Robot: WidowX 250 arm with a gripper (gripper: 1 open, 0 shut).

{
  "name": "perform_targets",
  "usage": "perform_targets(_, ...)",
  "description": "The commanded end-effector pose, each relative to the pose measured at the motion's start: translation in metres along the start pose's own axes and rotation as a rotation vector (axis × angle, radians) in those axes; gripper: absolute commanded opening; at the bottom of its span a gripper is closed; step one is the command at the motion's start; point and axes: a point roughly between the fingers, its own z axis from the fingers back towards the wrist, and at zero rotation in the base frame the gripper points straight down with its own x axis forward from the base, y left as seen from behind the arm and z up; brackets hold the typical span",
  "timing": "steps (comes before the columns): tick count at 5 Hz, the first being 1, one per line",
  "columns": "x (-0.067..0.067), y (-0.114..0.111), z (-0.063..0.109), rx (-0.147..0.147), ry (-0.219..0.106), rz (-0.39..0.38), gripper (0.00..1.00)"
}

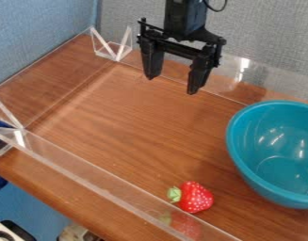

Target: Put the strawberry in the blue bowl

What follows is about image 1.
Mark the white object under table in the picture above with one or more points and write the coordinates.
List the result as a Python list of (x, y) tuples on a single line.
[(76, 233)]

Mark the blue plastic bowl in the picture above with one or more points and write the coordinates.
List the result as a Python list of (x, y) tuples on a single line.
[(267, 143)]

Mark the clear acrylic front barrier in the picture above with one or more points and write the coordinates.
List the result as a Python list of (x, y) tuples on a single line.
[(113, 205)]

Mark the red toy strawberry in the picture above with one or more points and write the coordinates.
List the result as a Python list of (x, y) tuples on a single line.
[(192, 197)]

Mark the clear acrylic barrier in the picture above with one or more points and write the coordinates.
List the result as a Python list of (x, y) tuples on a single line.
[(248, 82), (113, 205)]

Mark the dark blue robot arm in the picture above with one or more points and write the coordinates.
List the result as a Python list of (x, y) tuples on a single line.
[(185, 15)]

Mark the black object bottom left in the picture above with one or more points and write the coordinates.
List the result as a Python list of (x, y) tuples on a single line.
[(11, 232)]

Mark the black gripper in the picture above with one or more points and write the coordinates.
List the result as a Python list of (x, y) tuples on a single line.
[(199, 46)]

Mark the clear acrylic back barrier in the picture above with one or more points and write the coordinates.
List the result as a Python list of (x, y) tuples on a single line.
[(248, 82)]

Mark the clear acrylic corner bracket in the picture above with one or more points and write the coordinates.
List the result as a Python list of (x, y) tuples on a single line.
[(108, 49)]

